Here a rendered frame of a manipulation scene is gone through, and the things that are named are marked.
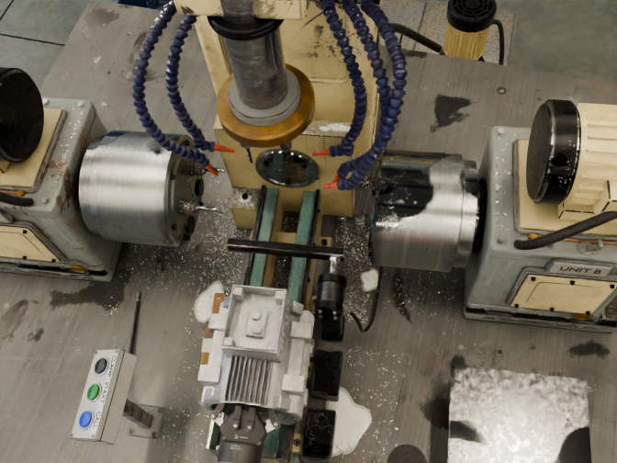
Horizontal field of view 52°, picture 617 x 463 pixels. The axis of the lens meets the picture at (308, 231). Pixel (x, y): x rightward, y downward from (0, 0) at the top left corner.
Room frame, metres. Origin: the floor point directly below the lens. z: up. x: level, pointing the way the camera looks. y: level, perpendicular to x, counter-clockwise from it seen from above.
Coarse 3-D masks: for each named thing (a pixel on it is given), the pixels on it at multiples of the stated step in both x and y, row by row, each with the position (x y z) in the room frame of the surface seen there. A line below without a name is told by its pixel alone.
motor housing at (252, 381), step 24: (216, 336) 0.41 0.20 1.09; (288, 336) 0.39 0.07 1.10; (216, 360) 0.36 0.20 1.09; (240, 360) 0.34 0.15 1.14; (264, 360) 0.34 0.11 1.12; (288, 360) 0.34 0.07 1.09; (216, 384) 0.32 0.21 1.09; (240, 384) 0.30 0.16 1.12; (264, 384) 0.30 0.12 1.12; (264, 408) 0.29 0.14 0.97
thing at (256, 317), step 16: (240, 288) 0.46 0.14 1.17; (256, 288) 0.46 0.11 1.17; (272, 288) 0.45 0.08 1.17; (240, 304) 0.45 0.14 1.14; (256, 304) 0.44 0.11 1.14; (272, 304) 0.44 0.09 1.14; (288, 304) 0.44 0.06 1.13; (240, 320) 0.42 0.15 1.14; (256, 320) 0.41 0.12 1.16; (272, 320) 0.41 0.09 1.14; (288, 320) 0.41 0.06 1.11; (224, 336) 0.38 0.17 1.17; (240, 336) 0.38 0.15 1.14; (256, 336) 0.38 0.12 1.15; (272, 336) 0.38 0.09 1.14; (224, 352) 0.36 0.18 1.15; (240, 352) 0.35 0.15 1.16; (256, 352) 0.34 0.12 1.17; (272, 352) 0.34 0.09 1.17
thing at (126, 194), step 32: (96, 160) 0.80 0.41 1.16; (128, 160) 0.79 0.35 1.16; (160, 160) 0.78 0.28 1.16; (192, 160) 0.83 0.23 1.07; (96, 192) 0.74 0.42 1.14; (128, 192) 0.73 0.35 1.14; (160, 192) 0.71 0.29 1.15; (192, 192) 0.79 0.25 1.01; (96, 224) 0.70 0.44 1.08; (128, 224) 0.69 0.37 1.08; (160, 224) 0.67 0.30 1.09; (192, 224) 0.72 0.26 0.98
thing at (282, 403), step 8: (224, 304) 0.46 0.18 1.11; (296, 304) 0.44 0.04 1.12; (296, 312) 0.42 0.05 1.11; (208, 392) 0.30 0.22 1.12; (216, 392) 0.30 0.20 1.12; (208, 400) 0.29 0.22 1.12; (216, 400) 0.28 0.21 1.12; (280, 400) 0.27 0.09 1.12; (288, 400) 0.27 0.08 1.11; (280, 408) 0.25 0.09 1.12; (288, 408) 0.25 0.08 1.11; (288, 424) 0.25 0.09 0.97
